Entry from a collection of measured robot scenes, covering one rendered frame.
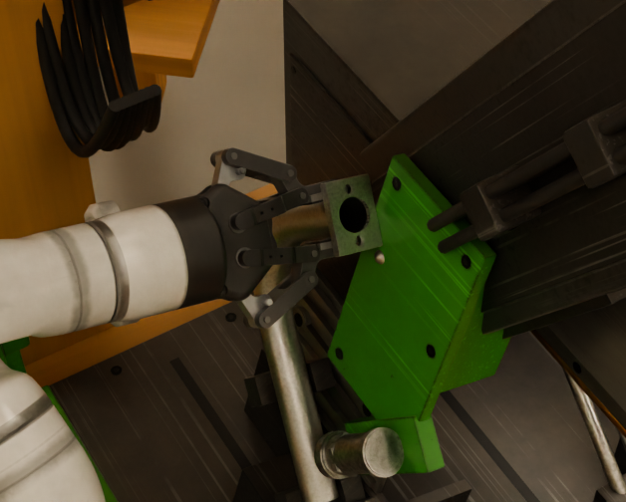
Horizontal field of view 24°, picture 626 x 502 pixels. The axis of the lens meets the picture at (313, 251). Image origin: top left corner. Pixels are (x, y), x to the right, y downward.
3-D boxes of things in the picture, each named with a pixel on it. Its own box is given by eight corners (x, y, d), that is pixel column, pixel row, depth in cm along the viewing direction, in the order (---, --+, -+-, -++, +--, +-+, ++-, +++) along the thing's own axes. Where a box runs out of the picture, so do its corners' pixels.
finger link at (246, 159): (224, 160, 102) (293, 191, 105) (232, 136, 103) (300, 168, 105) (206, 163, 105) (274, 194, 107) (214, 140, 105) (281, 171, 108)
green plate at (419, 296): (485, 428, 116) (573, 233, 103) (403, 458, 111) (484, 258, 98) (405, 331, 122) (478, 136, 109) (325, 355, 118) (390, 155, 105)
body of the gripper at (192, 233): (189, 319, 98) (305, 289, 102) (163, 195, 97) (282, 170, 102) (142, 319, 104) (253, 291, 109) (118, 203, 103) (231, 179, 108)
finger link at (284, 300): (238, 320, 105) (288, 263, 108) (254, 337, 106) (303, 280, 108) (257, 320, 103) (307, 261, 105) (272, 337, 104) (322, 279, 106)
